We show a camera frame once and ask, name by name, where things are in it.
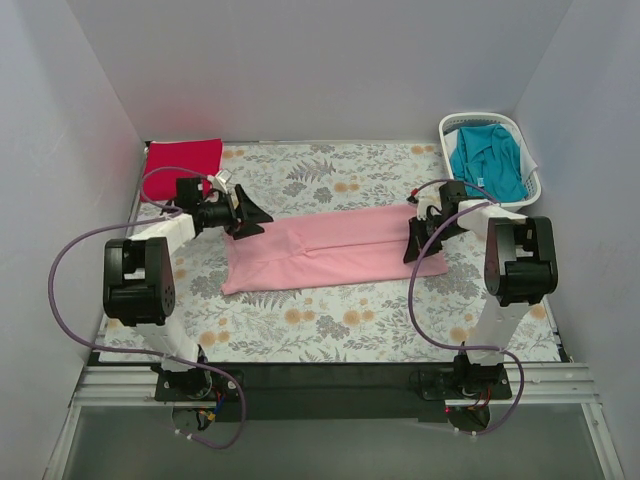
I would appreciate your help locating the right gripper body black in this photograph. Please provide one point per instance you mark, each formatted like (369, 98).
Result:
(423, 238)

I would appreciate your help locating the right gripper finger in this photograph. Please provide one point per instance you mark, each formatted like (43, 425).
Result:
(416, 240)
(433, 246)

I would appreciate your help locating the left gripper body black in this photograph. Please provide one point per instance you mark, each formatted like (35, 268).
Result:
(238, 213)

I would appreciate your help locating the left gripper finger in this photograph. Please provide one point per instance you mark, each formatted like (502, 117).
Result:
(247, 211)
(243, 231)

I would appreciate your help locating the pink t shirt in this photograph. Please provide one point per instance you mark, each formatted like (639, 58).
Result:
(321, 250)

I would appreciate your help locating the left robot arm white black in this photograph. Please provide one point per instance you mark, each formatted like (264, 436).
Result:
(138, 282)

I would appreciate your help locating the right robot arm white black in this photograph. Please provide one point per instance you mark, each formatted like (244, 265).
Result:
(520, 269)

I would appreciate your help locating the folded red t shirt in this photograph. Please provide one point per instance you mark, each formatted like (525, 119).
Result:
(184, 158)

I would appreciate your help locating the teal t shirt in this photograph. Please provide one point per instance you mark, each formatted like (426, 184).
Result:
(489, 157)

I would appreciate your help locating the floral table mat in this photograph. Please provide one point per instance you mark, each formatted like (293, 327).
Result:
(355, 323)

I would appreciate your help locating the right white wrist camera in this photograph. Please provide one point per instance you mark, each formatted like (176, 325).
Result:
(426, 206)

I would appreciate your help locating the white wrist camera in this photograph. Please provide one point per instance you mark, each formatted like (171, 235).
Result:
(426, 206)
(220, 181)

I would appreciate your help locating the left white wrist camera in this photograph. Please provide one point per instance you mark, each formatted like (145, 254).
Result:
(220, 181)

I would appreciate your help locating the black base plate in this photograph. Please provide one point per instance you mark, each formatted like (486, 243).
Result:
(345, 391)

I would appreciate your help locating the aluminium frame rail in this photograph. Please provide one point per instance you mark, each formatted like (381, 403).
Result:
(549, 383)

